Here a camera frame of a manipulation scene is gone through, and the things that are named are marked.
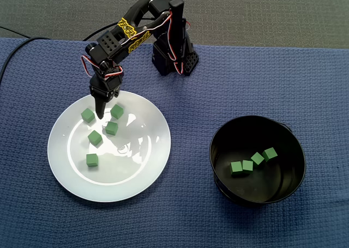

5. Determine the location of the blue woven table mat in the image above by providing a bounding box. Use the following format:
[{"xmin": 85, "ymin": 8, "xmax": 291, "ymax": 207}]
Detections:
[{"xmin": 0, "ymin": 37, "xmax": 349, "ymax": 248}]

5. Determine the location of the thin black cable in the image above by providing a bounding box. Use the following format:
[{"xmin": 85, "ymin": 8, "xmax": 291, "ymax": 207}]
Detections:
[{"xmin": 0, "ymin": 26, "xmax": 31, "ymax": 39}]

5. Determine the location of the black round metal container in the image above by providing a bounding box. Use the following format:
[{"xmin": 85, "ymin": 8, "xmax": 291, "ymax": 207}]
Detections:
[{"xmin": 209, "ymin": 115, "xmax": 306, "ymax": 207}]

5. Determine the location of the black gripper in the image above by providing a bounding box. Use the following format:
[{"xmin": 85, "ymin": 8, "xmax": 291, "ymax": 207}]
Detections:
[{"xmin": 89, "ymin": 73, "xmax": 124, "ymax": 120}]

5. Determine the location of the white red servo wire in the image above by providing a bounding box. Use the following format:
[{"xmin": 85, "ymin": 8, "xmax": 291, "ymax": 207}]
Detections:
[{"xmin": 81, "ymin": 54, "xmax": 124, "ymax": 78}]

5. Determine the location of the white round plate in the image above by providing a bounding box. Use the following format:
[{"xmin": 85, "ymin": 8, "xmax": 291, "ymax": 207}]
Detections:
[{"xmin": 47, "ymin": 90, "xmax": 172, "ymax": 203}]

